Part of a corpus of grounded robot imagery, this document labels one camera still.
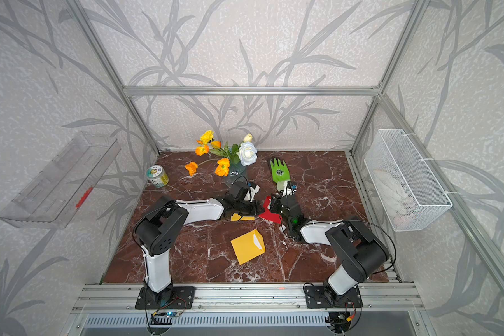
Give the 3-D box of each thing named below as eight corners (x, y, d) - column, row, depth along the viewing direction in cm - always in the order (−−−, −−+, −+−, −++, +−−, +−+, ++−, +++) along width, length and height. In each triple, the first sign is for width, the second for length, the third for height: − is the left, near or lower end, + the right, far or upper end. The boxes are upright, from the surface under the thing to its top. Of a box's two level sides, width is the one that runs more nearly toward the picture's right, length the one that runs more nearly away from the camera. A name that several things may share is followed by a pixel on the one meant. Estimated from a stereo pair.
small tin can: (151, 188, 107) (143, 177, 100) (157, 176, 112) (149, 164, 105) (165, 188, 107) (158, 177, 100) (170, 176, 112) (164, 164, 105)
